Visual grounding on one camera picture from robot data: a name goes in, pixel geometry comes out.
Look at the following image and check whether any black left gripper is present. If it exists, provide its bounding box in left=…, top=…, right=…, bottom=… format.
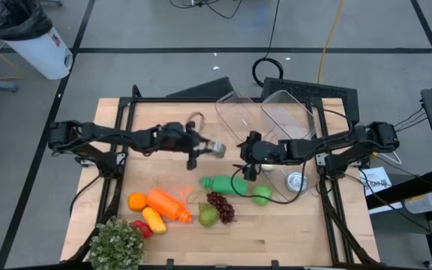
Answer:
left=160, top=119, right=216, bottom=173

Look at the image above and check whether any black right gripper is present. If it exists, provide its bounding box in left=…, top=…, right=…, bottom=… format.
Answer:
left=232, top=130, right=289, bottom=182

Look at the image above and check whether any blue label tuna can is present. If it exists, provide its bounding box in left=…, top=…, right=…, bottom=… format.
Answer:
left=208, top=138, right=227, bottom=159

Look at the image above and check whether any green plastic bottle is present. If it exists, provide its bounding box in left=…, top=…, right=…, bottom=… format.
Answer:
left=199, top=174, right=249, bottom=197

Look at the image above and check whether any green apple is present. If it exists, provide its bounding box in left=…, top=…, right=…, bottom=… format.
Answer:
left=251, top=183, right=273, bottom=206

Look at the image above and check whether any red grape bunch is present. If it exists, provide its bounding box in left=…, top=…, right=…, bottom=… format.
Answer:
left=205, top=191, right=236, bottom=225

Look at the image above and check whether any text label tin can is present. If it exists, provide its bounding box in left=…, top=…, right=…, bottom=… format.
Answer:
left=285, top=171, right=309, bottom=194

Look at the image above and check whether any green pear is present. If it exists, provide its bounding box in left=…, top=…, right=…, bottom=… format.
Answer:
left=198, top=202, right=221, bottom=228

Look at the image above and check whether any orange plastic bottle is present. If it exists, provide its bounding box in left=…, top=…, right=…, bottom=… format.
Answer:
left=145, top=186, right=195, bottom=224

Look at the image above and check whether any orange fruit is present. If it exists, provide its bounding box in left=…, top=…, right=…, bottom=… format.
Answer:
left=127, top=192, right=148, bottom=213

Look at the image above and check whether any yellow mango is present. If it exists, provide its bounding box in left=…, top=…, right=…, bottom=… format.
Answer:
left=141, top=206, right=168, bottom=236

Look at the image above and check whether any clear bin with white sticker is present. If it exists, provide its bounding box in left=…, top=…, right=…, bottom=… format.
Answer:
left=214, top=89, right=277, bottom=146

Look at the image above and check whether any clear plastic bin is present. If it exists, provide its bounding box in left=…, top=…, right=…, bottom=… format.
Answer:
left=253, top=149, right=320, bottom=203
left=260, top=88, right=321, bottom=142

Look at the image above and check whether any black angled panel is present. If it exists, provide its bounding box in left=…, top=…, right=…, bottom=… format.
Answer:
left=165, top=76, right=236, bottom=99

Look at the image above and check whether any red bell pepper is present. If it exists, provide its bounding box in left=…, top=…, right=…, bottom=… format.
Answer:
left=131, top=220, right=154, bottom=240

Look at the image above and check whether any potted plant with white flowers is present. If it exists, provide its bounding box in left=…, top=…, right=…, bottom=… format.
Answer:
left=87, top=216, right=146, bottom=270

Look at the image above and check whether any white printed paper sheet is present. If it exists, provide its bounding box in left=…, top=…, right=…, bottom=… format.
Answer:
left=358, top=166, right=393, bottom=197

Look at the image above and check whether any black desk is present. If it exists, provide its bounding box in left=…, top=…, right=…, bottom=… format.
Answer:
left=365, top=166, right=432, bottom=270

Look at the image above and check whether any white box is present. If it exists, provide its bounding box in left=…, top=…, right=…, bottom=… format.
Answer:
left=403, top=190, right=432, bottom=215

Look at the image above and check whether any white trash can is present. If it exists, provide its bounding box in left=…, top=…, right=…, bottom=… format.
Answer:
left=5, top=25, right=74, bottom=81

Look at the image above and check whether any black trash bag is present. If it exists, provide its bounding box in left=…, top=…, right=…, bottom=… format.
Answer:
left=0, top=0, right=54, bottom=41

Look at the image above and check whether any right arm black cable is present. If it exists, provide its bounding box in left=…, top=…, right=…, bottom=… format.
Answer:
left=229, top=159, right=309, bottom=206

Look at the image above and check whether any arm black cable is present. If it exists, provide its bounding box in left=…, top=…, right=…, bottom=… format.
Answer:
left=229, top=159, right=309, bottom=206
left=184, top=111, right=206, bottom=133

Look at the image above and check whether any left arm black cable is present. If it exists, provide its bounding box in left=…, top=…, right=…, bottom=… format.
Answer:
left=184, top=111, right=206, bottom=133

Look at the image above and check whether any black table frame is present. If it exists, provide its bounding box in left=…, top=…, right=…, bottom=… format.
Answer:
left=64, top=84, right=380, bottom=270

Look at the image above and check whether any black cable with coil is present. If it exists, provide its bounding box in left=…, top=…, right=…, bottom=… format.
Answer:
left=251, top=0, right=285, bottom=88

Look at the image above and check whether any left base black cable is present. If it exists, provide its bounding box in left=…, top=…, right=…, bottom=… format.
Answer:
left=68, top=174, right=103, bottom=218

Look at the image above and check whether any black cable bundle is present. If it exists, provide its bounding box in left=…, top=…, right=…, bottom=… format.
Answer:
left=169, top=0, right=244, bottom=20

